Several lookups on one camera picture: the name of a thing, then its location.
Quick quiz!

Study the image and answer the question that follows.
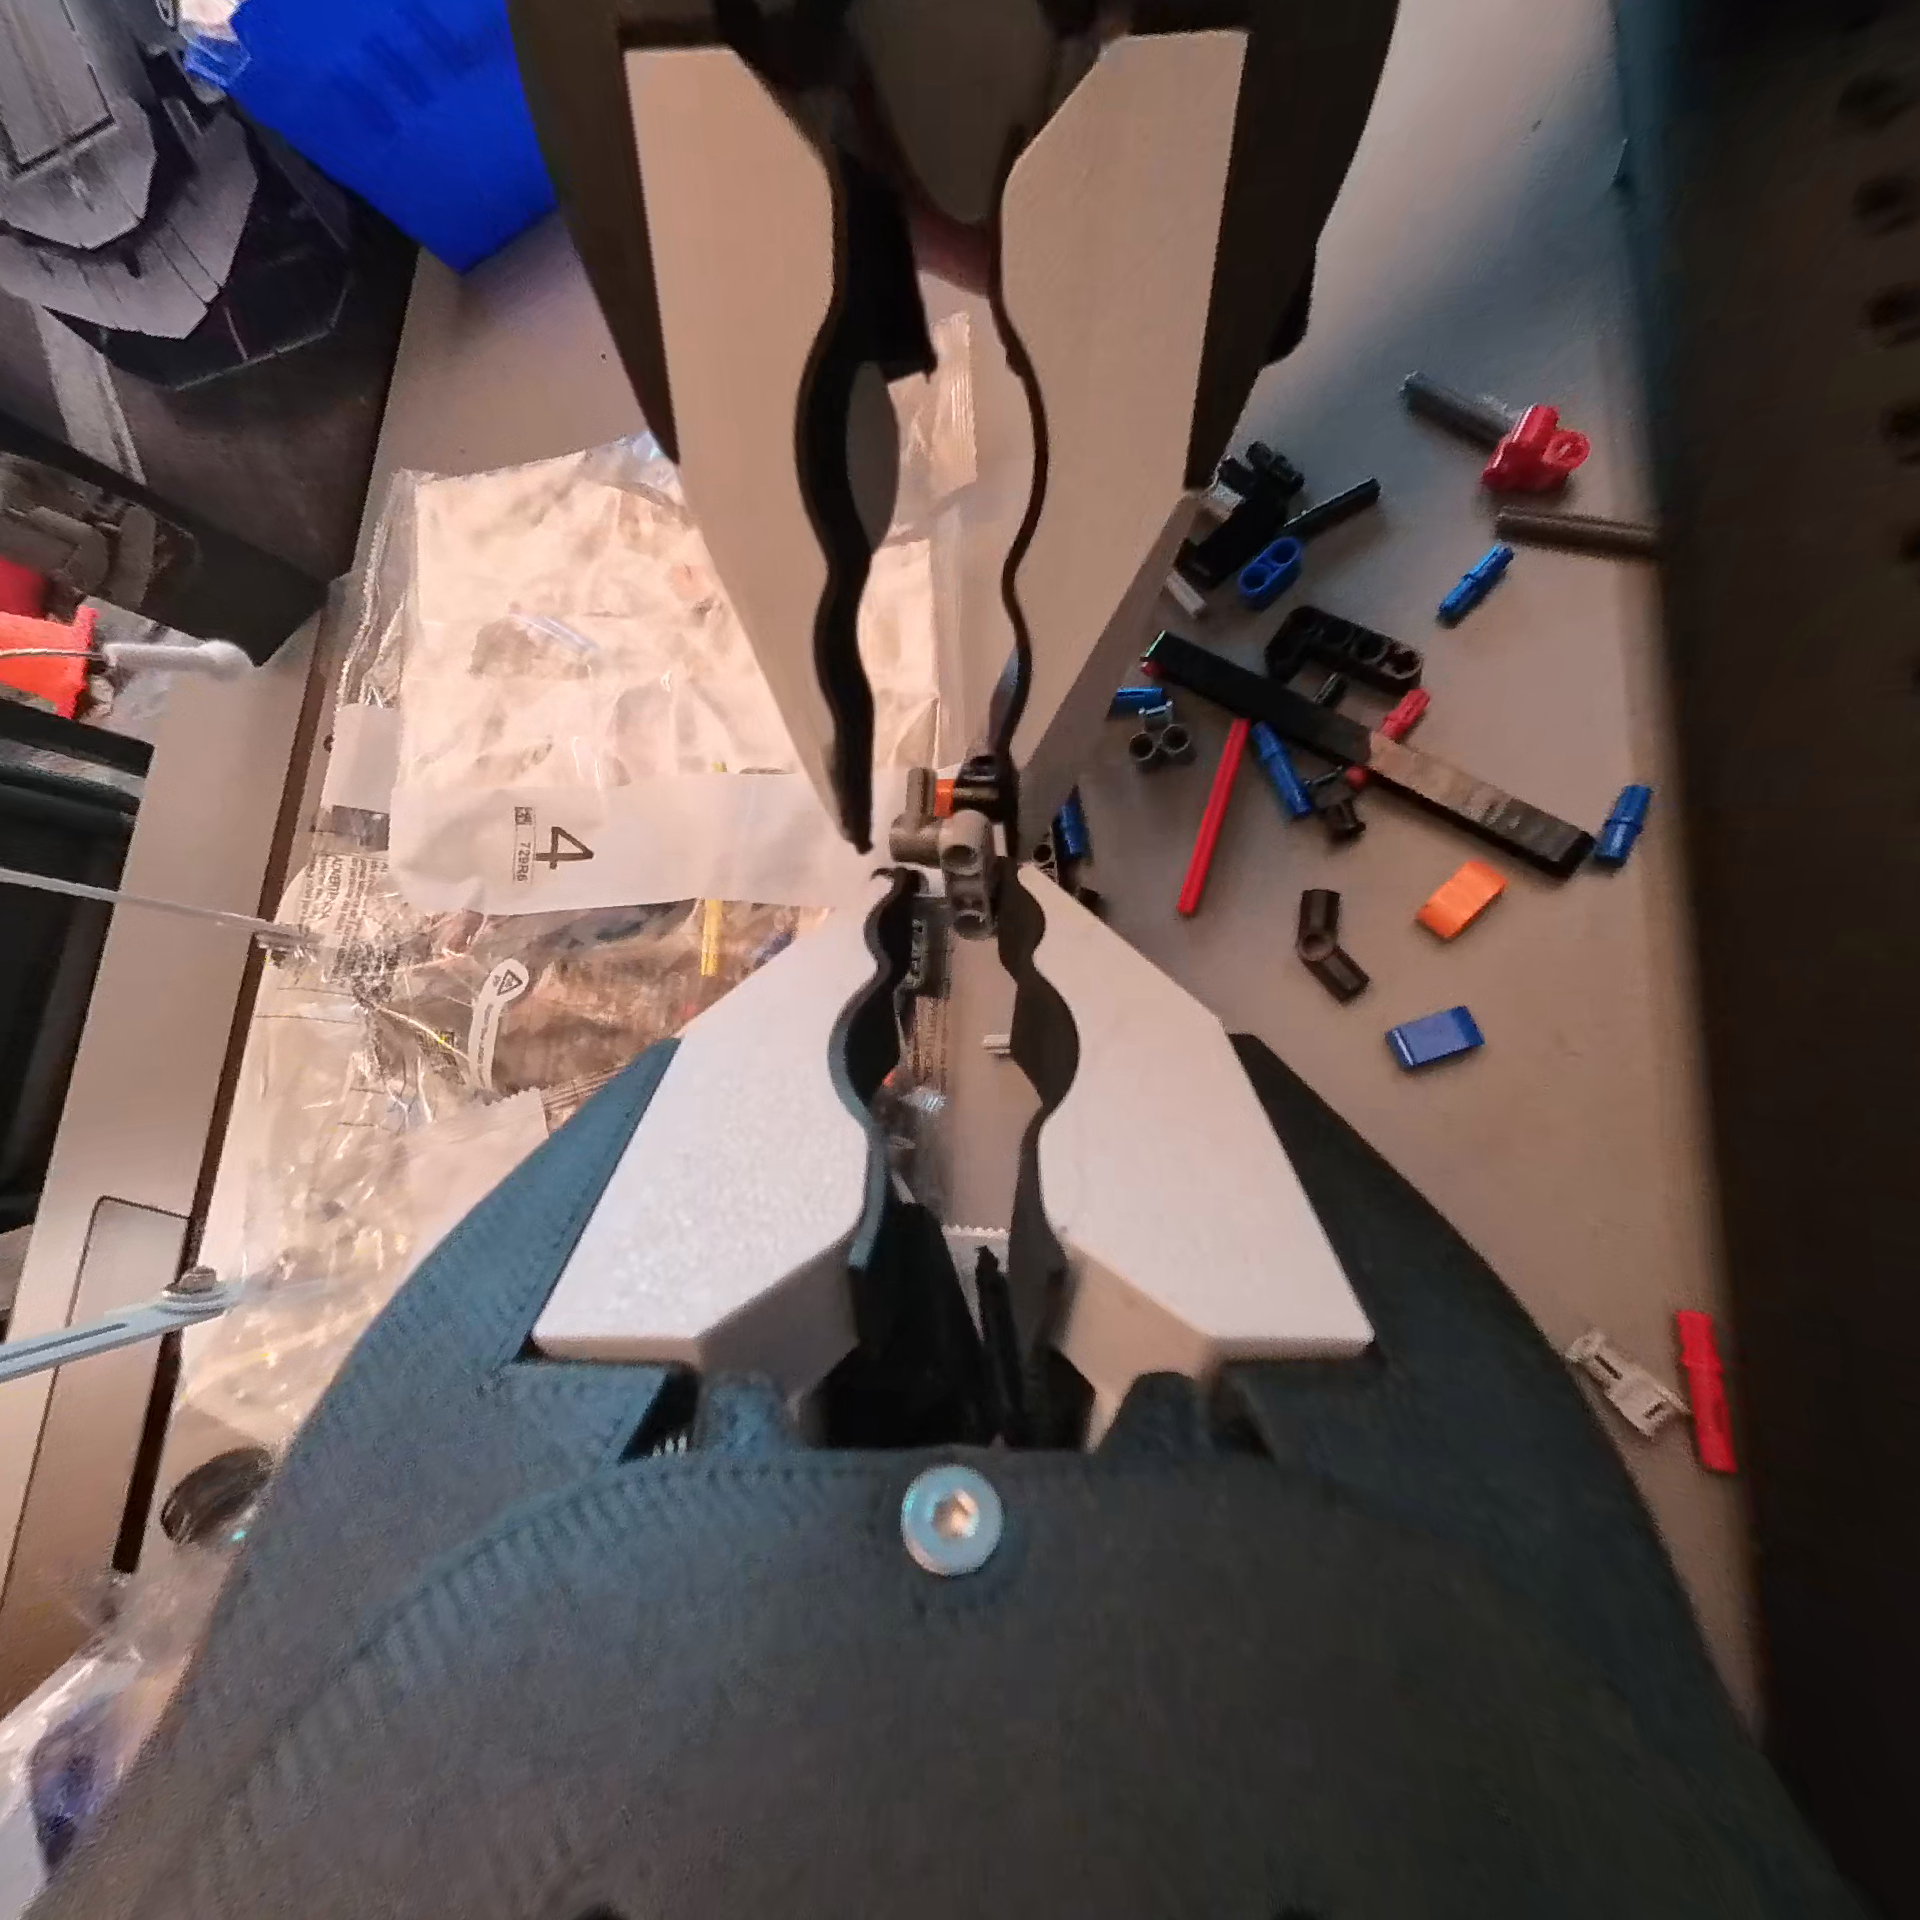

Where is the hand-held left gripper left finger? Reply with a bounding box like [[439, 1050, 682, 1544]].
[[532, 874, 912, 1409]]

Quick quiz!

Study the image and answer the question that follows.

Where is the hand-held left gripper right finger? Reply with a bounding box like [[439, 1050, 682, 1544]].
[[1008, 866, 1374, 1445]]

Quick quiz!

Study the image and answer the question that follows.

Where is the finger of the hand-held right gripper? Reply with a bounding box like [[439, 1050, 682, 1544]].
[[620, 42, 887, 856], [990, 27, 1255, 825]]

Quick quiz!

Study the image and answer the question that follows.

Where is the black and grey lego block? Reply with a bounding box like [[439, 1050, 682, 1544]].
[[1170, 440, 1306, 617]]

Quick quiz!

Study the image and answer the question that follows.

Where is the black angled lego connector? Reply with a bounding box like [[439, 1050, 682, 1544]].
[[1295, 887, 1370, 1003]]

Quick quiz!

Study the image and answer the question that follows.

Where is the clear lego parts bag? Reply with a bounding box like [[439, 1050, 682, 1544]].
[[195, 698, 904, 1203], [322, 316, 992, 783], [0, 1245, 529, 1920]]

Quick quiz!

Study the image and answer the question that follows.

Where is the red lego axle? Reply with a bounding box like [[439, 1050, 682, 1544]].
[[1175, 717, 1251, 921]]

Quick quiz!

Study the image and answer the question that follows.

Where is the orange lego tile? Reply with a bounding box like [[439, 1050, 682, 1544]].
[[1416, 860, 1508, 941]]

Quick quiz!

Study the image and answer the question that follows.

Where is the black angled lego beam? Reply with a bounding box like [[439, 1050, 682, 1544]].
[[1265, 604, 1426, 693]]

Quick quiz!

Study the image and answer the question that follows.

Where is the dark lego set box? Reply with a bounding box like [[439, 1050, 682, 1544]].
[[0, 0, 424, 664]]

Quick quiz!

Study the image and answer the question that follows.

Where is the red lego axle connector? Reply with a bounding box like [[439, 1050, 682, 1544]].
[[1482, 404, 1593, 496]]

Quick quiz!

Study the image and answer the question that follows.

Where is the white lego connector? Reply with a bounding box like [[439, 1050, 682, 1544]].
[[1563, 1329, 1686, 1440]]

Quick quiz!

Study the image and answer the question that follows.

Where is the long black lego beam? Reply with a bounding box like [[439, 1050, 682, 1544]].
[[1143, 632, 1595, 881]]

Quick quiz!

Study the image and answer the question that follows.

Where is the blue plastic bin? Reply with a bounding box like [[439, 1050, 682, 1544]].
[[187, 0, 559, 275]]

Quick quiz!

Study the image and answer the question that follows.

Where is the dark perforated panel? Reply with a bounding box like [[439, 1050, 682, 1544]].
[[1611, 0, 1920, 1876]]

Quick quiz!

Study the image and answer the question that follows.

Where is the orange plastic part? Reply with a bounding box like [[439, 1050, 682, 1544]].
[[0, 555, 107, 723]]

